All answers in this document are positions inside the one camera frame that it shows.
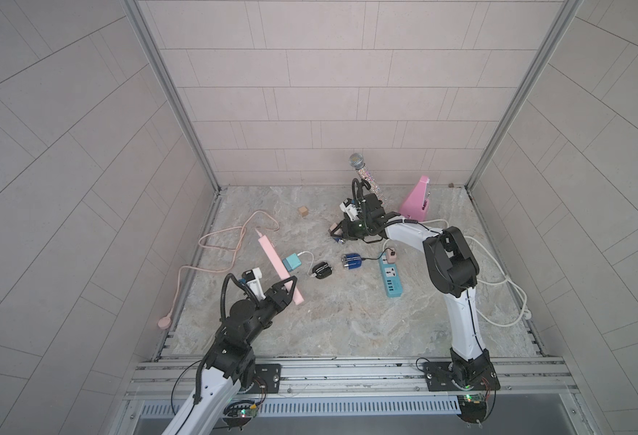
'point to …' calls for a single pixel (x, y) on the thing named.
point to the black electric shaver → (321, 270)
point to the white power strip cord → (507, 279)
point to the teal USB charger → (292, 262)
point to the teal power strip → (393, 286)
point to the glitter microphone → (356, 160)
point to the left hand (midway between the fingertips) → (298, 281)
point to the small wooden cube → (303, 211)
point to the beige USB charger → (333, 227)
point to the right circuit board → (473, 407)
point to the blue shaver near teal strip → (352, 261)
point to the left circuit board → (238, 413)
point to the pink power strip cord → (165, 322)
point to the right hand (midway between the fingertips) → (334, 232)
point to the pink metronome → (416, 204)
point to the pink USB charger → (391, 256)
